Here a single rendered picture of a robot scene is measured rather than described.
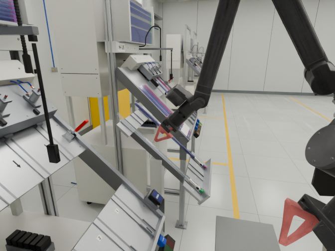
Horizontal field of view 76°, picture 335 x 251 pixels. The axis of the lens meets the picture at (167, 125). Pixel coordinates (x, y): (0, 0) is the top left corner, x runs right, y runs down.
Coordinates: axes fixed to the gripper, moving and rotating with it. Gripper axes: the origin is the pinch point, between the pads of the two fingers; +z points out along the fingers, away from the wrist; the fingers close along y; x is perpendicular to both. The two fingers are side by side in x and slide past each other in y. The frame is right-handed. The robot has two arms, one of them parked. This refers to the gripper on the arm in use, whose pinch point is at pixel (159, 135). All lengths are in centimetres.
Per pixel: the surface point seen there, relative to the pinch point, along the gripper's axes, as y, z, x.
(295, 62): -723, -191, 191
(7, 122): 40, 9, -32
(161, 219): 21.7, 12.9, 20.8
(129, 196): 21.8, 15.3, 6.7
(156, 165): -7.8, 16.3, 10.3
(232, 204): -90, 40, 99
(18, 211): 21, 65, -20
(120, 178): 19.2, 14.3, -0.1
